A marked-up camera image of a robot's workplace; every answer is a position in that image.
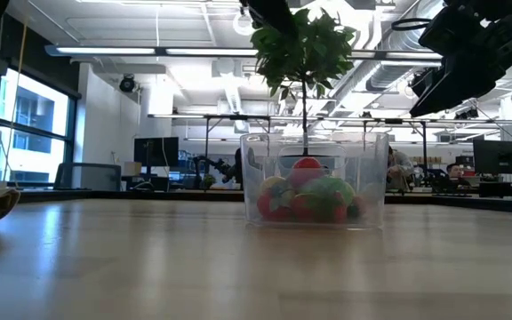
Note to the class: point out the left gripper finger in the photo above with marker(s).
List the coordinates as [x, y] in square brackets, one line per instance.
[274, 13]

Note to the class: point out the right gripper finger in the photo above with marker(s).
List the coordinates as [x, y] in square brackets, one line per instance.
[460, 82]

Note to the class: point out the small red cherry tomato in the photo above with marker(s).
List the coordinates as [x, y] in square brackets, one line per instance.
[308, 164]
[339, 214]

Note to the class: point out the green plastic cabbage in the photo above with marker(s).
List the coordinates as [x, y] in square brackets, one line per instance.
[331, 189]

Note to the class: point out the black background robot arm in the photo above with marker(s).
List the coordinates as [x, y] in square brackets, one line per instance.
[213, 166]

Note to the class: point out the clear plastic tupperware container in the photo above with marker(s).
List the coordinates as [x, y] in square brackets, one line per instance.
[371, 178]

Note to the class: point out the green plant in black pot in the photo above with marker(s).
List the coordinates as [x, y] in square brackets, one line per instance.
[305, 49]

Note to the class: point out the long ceiling light bar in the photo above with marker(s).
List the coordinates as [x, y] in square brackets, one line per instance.
[105, 51]
[398, 56]

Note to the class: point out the black computer monitor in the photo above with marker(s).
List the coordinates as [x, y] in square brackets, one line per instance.
[156, 151]
[500, 155]

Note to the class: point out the seated person at desk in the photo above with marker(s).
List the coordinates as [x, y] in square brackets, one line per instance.
[456, 173]

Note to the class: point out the black round ceiling speaker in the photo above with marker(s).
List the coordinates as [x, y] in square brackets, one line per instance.
[127, 83]

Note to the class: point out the large office window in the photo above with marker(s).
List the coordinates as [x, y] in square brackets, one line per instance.
[34, 111]

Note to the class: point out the black ceiling camera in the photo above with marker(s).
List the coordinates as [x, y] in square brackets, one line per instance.
[418, 82]

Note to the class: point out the silver ceiling duct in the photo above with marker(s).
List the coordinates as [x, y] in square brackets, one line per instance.
[389, 49]

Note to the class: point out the black overhead gantry frame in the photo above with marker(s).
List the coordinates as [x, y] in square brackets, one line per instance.
[180, 116]

